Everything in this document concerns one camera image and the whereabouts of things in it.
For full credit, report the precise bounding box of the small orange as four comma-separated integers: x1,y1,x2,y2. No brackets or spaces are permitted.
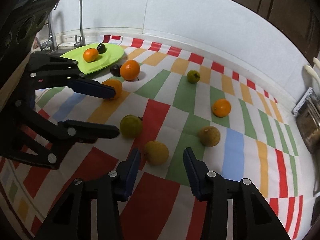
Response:
212,99,232,118
83,48,99,62

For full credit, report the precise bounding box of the dark plum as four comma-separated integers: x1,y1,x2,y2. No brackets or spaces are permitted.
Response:
97,43,107,54
110,64,121,77

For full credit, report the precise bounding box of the yellow-green round fruit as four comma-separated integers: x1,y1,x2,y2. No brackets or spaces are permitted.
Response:
119,114,143,139

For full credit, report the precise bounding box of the large orange with stem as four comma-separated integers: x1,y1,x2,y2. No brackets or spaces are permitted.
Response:
120,60,140,81

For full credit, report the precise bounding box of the yellow lemon fruit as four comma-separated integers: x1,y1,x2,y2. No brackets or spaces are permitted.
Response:
144,140,169,166

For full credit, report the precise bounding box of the chrome pull faucet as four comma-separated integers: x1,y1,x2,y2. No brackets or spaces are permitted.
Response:
35,13,58,52

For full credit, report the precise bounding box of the chrome gooseneck faucet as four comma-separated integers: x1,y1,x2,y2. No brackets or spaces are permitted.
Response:
53,0,86,48

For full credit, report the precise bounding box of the green round plate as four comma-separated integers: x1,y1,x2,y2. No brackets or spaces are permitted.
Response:
61,43,124,75

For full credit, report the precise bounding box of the orange near plate front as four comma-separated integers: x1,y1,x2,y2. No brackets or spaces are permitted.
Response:
102,79,123,99

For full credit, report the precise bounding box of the brownish green round fruit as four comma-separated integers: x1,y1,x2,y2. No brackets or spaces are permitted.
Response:
197,126,220,147

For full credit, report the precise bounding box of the stainless steel pot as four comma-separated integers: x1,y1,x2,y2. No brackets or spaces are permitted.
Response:
296,105,319,154

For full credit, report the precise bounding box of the colourful checkered tablecloth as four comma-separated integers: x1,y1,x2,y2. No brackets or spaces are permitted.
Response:
1,36,303,239

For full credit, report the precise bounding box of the metal dish rack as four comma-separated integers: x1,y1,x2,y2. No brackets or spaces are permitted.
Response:
292,87,319,118

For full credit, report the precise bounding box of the green lime far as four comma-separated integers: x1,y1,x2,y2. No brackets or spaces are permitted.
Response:
187,70,201,84

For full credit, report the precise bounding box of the cream pan handle lower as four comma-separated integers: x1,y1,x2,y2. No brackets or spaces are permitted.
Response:
304,64,320,86

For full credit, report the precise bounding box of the cream pan handle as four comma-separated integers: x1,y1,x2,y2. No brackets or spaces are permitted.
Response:
313,57,320,69
304,64,320,86

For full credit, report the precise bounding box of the cream pan handle upper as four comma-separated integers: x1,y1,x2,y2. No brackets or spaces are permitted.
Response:
313,57,320,69

